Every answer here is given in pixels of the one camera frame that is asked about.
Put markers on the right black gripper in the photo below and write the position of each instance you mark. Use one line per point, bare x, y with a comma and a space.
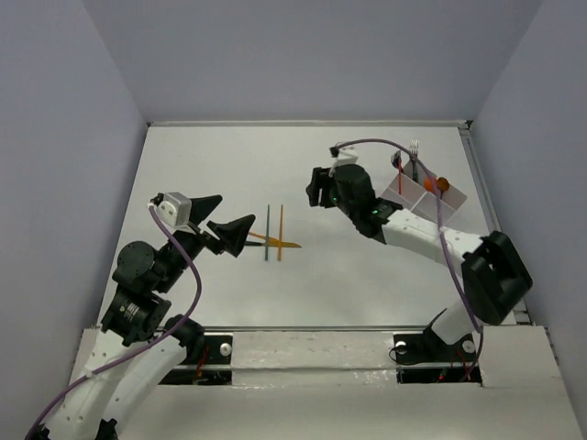
321, 179

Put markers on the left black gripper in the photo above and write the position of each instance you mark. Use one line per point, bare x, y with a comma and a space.
204, 235

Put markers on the blue plastic fork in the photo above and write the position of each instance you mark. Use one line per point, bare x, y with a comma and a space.
396, 159

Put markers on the orange chopstick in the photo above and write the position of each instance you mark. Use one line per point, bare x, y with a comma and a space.
280, 233
400, 176

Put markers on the silver fork teal handle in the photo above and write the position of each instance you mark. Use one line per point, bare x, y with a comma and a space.
413, 156

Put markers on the copper metal spoon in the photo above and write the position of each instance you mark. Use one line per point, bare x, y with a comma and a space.
443, 186

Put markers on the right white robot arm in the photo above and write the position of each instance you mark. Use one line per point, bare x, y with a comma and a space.
490, 274

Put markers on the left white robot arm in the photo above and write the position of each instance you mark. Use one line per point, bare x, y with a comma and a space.
146, 330

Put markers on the teal chopstick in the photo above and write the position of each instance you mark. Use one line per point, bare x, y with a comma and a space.
267, 231

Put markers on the yellow plastic knife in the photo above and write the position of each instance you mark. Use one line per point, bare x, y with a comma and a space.
259, 240

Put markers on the white divided utensil container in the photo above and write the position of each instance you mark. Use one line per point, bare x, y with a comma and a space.
419, 201

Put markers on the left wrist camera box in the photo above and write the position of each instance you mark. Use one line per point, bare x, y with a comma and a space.
172, 208

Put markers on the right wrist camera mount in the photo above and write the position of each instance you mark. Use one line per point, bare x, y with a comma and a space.
341, 156

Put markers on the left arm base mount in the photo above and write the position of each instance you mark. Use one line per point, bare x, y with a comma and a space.
213, 368

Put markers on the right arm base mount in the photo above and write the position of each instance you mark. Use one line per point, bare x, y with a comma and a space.
415, 364

